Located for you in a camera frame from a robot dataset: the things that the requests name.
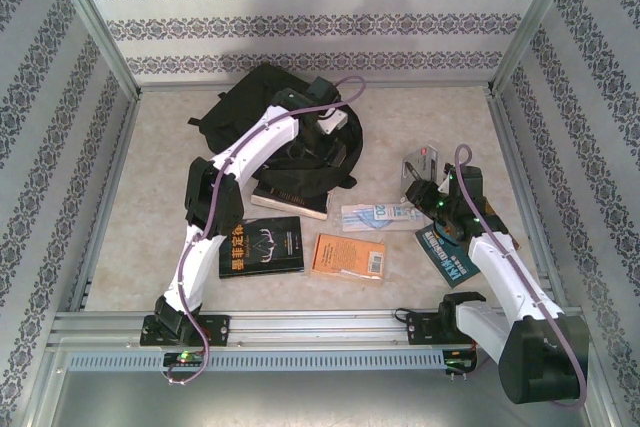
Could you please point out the aluminium mounting rail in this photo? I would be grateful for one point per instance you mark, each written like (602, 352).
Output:
(320, 327)

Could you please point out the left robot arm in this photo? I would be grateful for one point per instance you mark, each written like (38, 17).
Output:
(260, 147)

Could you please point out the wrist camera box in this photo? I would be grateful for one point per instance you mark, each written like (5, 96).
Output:
(446, 172)
(332, 122)

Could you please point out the orange paperback book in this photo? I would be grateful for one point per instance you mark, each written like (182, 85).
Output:
(345, 257)

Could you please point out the thick dark brown book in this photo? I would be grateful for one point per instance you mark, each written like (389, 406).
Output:
(290, 202)

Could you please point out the blue book landscape cover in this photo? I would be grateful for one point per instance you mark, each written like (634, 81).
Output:
(440, 257)

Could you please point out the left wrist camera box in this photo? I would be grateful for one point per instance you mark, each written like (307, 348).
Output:
(332, 122)

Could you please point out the grey metal sheet panel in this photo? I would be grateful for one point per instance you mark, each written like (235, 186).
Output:
(320, 402)

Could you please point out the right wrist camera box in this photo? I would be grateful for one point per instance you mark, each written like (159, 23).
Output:
(446, 172)

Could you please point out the clear pen pack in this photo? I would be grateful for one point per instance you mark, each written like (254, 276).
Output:
(365, 217)

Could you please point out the aluminium side rail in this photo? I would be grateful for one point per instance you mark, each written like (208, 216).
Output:
(510, 147)
(126, 127)

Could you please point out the thin aluminium rail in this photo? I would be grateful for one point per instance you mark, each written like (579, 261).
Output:
(425, 86)

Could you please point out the black backpack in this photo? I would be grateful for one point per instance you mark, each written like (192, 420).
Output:
(235, 112)

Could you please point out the black book gold title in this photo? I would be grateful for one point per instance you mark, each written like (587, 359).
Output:
(270, 247)

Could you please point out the aluminium frame post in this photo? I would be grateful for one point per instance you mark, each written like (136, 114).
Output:
(535, 17)
(92, 17)

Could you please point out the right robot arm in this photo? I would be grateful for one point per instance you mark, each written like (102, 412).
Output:
(500, 277)

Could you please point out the grey blister card package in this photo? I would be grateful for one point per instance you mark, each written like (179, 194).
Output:
(422, 159)

